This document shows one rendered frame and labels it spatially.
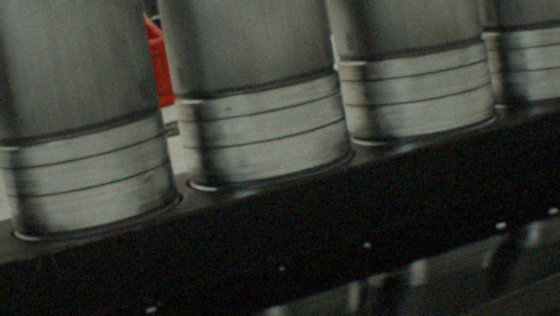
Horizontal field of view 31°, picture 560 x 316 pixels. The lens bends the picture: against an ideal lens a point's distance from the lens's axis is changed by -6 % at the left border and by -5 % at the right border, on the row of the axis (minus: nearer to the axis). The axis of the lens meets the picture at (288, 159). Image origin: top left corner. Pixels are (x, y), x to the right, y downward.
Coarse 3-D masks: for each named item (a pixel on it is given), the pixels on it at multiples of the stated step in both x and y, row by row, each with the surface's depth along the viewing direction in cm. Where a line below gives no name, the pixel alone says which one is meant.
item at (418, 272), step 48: (528, 192) 15; (384, 240) 14; (432, 240) 14; (480, 240) 13; (528, 240) 13; (192, 288) 14; (240, 288) 13; (288, 288) 13; (336, 288) 12; (384, 288) 12; (432, 288) 12; (480, 288) 11; (528, 288) 11
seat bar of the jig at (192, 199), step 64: (512, 128) 16; (192, 192) 15; (256, 192) 14; (320, 192) 14; (384, 192) 15; (448, 192) 15; (0, 256) 13; (64, 256) 13; (128, 256) 13; (192, 256) 14; (256, 256) 14
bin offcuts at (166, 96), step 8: (144, 16) 49; (152, 24) 48; (152, 32) 48; (160, 32) 48; (152, 40) 46; (160, 40) 46; (152, 48) 46; (160, 48) 46; (152, 56) 46; (160, 56) 46; (152, 64) 46; (160, 64) 46; (160, 72) 46; (168, 72) 47; (160, 80) 46; (168, 80) 47; (160, 88) 46; (168, 88) 47; (160, 96) 46; (168, 96) 46; (160, 104) 46; (168, 104) 47
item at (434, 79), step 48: (336, 0) 16; (384, 0) 15; (432, 0) 15; (336, 48) 16; (384, 48) 15; (432, 48) 15; (480, 48) 16; (384, 96) 16; (432, 96) 15; (480, 96) 16
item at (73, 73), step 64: (0, 0) 13; (64, 0) 13; (128, 0) 13; (0, 64) 13; (64, 64) 13; (128, 64) 13; (0, 128) 13; (64, 128) 13; (128, 128) 13; (64, 192) 13; (128, 192) 13
